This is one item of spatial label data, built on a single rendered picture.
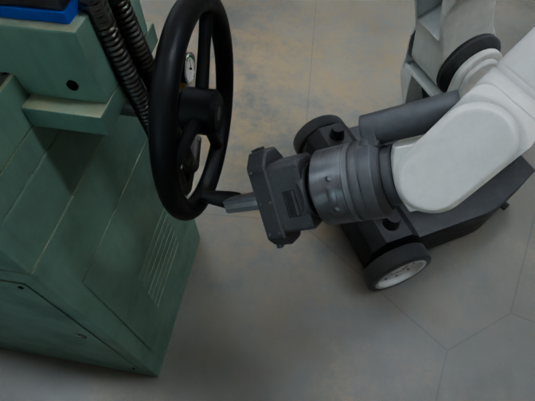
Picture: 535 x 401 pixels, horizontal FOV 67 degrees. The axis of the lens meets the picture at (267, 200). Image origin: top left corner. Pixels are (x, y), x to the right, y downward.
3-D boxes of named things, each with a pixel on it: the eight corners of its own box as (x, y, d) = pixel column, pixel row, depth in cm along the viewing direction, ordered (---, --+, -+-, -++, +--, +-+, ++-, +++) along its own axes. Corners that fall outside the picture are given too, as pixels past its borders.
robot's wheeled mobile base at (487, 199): (447, 116, 161) (484, 44, 133) (536, 221, 134) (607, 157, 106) (300, 159, 149) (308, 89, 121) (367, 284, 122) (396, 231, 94)
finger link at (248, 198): (234, 201, 55) (273, 194, 52) (221, 208, 52) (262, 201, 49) (230, 190, 54) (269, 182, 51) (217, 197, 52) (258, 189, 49)
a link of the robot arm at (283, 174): (296, 229, 56) (381, 218, 50) (265, 259, 48) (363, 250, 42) (271, 142, 53) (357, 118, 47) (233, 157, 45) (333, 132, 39)
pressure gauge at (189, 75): (190, 98, 83) (184, 65, 76) (173, 96, 83) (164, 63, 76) (198, 78, 86) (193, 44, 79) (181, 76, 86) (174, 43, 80)
